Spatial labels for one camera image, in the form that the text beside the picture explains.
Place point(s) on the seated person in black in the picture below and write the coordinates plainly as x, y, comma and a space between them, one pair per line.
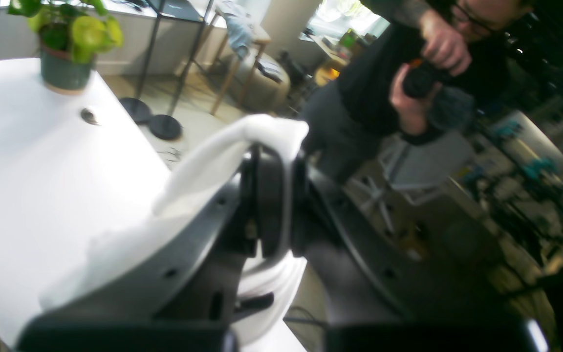
436, 59

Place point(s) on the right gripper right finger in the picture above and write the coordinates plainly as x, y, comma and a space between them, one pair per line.
377, 299

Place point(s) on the white printed T-shirt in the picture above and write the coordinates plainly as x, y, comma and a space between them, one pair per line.
194, 215

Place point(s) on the green potted plant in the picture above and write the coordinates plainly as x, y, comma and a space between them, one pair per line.
79, 29

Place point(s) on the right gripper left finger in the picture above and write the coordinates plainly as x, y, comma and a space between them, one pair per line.
164, 288

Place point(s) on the grey plant pot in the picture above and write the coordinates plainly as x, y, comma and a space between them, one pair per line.
61, 74

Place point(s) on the silver table grommet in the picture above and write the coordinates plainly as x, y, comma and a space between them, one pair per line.
89, 117

